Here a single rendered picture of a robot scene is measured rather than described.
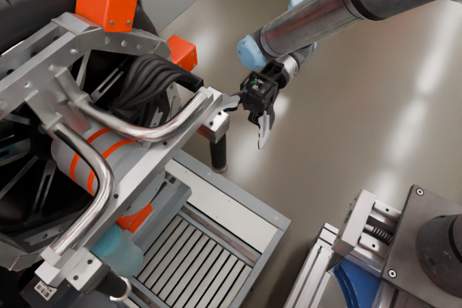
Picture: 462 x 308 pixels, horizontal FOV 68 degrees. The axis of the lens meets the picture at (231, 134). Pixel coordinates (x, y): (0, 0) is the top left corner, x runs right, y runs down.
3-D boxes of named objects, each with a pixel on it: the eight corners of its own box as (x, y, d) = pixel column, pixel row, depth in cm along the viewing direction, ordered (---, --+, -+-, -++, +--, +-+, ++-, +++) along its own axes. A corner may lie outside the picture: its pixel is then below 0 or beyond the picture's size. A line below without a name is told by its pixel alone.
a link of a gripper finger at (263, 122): (260, 137, 72) (257, 102, 77) (258, 151, 77) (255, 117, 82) (274, 137, 72) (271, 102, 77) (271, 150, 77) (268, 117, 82)
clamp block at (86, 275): (75, 237, 60) (62, 228, 55) (113, 269, 57) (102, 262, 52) (52, 262, 57) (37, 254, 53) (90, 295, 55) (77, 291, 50)
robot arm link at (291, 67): (271, 67, 92) (297, 81, 89) (261, 78, 90) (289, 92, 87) (273, 47, 86) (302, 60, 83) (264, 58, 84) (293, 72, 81)
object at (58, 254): (65, 123, 63) (38, 86, 54) (144, 179, 57) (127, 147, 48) (-20, 198, 55) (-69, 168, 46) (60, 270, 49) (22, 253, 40)
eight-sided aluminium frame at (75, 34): (172, 124, 111) (130, -37, 65) (188, 133, 109) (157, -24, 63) (34, 269, 87) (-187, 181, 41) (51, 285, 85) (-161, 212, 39)
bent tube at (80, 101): (139, 58, 71) (126, 16, 62) (214, 101, 65) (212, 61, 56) (75, 115, 64) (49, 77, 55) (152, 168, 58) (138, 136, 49)
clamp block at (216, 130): (196, 108, 74) (194, 92, 70) (230, 128, 71) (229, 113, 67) (181, 124, 72) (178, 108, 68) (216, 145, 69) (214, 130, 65)
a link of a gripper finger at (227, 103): (200, 95, 78) (238, 84, 80) (202, 110, 83) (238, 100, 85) (204, 105, 76) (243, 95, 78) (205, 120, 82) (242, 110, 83)
